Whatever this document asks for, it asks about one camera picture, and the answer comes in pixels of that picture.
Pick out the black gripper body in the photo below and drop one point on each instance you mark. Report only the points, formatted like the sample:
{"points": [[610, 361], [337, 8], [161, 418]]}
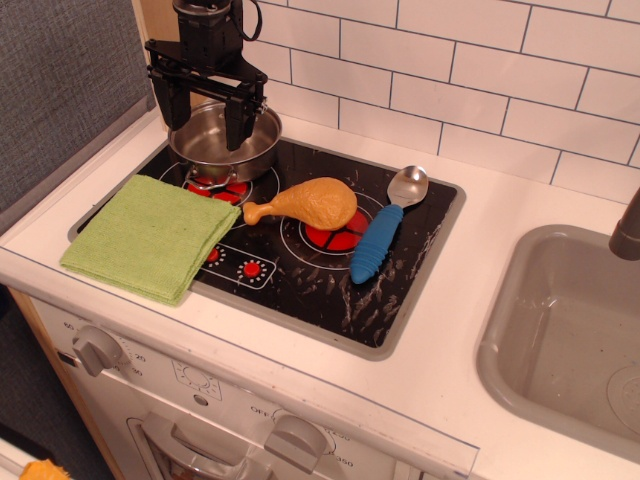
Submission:
{"points": [[207, 58]]}

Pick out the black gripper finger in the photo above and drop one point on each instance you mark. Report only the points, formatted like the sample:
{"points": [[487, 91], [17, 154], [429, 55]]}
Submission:
{"points": [[240, 117], [173, 97]]}

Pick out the blue handled metal spoon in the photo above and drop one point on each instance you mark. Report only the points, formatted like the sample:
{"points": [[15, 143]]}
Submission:
{"points": [[408, 187]]}

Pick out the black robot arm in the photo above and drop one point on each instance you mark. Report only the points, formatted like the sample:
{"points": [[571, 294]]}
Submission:
{"points": [[202, 7]]}

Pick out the green folded rag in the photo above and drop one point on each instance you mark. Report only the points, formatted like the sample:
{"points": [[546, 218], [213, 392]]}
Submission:
{"points": [[150, 239]]}

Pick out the stainless steel pot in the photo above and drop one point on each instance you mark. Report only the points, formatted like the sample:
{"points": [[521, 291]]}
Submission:
{"points": [[201, 143]]}

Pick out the grey fabric panel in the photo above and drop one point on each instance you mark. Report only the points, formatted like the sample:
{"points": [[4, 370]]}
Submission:
{"points": [[73, 77]]}

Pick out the orange plastic chicken drumstick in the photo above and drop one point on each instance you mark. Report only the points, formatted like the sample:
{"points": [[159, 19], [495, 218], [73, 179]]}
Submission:
{"points": [[325, 203]]}

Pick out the black toy stovetop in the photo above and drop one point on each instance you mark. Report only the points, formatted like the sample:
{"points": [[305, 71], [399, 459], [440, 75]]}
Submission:
{"points": [[293, 275]]}

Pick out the grey left oven knob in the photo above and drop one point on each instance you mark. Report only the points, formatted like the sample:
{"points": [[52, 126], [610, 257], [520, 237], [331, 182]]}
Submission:
{"points": [[96, 350]]}

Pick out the grey oven knob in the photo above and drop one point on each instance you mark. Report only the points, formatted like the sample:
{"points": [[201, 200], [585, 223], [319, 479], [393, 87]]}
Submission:
{"points": [[297, 442], [96, 350]]}

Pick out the grey right oven knob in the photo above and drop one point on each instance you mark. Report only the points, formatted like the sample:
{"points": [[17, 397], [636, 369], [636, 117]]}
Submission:
{"points": [[297, 442]]}

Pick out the grey toy sink basin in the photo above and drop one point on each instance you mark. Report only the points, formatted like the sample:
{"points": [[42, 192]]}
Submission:
{"points": [[561, 347]]}

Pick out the orange fuzzy object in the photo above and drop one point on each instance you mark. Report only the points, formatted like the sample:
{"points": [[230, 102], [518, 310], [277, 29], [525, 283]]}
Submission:
{"points": [[43, 470]]}

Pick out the grey faucet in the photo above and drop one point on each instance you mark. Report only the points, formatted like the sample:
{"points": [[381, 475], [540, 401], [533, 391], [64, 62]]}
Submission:
{"points": [[625, 239]]}

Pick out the wooden side post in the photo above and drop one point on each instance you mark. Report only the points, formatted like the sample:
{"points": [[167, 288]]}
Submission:
{"points": [[156, 19]]}

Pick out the grey oven door handle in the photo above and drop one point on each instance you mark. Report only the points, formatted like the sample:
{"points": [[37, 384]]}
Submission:
{"points": [[180, 452]]}

